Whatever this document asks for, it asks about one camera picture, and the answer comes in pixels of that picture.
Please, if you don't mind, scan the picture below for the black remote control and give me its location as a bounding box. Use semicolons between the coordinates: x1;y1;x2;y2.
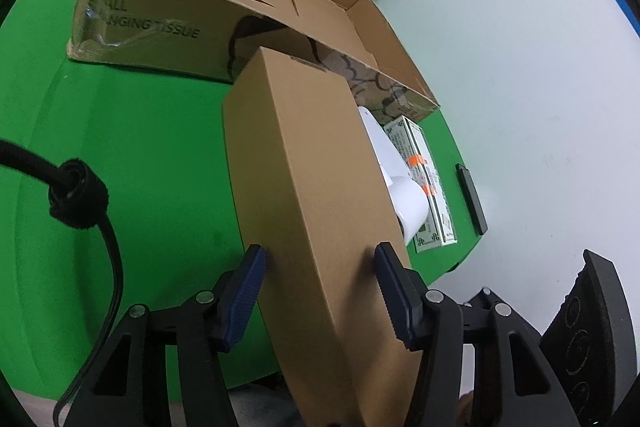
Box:
455;163;488;236

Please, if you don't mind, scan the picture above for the green tablecloth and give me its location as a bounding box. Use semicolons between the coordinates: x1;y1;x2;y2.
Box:
0;0;493;403

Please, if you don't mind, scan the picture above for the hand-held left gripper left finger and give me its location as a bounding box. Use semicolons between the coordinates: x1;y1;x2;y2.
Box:
62;244;268;427

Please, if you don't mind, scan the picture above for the black cable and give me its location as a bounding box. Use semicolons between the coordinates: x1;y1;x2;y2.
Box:
0;139;126;427

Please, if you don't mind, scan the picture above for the white hair dryer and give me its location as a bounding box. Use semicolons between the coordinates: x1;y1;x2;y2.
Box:
357;105;431;245

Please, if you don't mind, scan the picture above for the green and white carton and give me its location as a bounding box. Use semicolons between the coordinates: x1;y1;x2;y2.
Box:
382;115;458;254

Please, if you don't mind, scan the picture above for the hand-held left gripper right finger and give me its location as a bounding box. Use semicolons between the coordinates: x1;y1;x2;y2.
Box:
374;242;583;427

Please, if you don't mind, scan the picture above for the long brown cardboard box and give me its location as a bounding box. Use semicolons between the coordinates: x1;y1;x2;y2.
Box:
221;47;426;427

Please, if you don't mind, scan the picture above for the large cardboard box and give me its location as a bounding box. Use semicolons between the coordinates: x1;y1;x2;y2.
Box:
66;0;442;122

